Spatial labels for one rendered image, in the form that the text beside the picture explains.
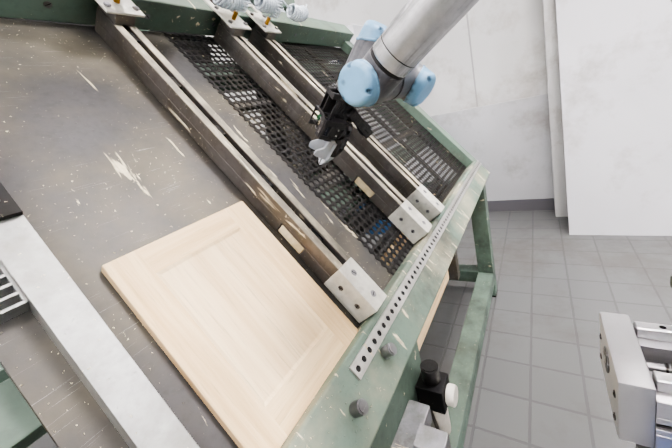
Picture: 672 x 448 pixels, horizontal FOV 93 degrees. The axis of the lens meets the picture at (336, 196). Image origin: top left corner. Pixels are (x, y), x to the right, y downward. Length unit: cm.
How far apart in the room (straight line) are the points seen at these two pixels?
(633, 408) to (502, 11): 324
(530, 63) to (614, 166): 111
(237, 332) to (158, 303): 14
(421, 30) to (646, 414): 55
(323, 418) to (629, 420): 41
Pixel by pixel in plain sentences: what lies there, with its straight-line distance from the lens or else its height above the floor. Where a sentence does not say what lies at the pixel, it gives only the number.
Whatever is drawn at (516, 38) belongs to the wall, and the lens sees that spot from 350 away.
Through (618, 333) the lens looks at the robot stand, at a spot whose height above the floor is 99.
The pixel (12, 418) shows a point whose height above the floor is 109.
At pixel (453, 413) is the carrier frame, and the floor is 18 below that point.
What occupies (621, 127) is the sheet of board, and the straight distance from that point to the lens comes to 313.
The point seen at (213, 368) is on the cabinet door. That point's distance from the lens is 62.
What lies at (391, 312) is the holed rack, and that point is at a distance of 81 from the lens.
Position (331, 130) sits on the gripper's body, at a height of 133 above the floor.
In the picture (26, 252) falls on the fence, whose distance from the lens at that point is 65.
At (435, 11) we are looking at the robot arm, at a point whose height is 146.
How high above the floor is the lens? 137
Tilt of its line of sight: 14 degrees down
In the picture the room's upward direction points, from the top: 13 degrees counter-clockwise
